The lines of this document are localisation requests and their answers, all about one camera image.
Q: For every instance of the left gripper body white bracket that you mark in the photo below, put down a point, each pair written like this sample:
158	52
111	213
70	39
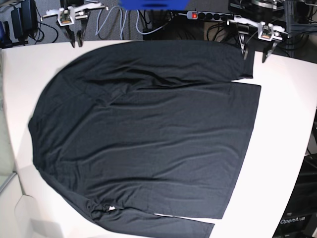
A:
265	31

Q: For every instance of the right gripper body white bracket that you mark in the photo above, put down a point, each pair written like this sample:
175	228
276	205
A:
67	16

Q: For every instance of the black long-sleeve T-shirt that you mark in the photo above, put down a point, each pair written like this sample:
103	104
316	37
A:
147	138

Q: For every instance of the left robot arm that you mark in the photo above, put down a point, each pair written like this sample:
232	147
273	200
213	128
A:
266	20

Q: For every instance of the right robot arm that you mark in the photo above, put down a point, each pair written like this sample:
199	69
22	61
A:
74	3

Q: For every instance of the black power brick on floor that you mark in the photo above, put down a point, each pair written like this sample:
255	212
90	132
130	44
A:
24	20

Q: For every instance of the blue box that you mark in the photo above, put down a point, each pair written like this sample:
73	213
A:
154	4

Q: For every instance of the black OpenArm base unit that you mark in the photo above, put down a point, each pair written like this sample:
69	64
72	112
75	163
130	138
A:
299	219

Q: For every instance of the white power strip red switch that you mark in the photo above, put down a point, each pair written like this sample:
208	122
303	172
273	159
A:
209	16

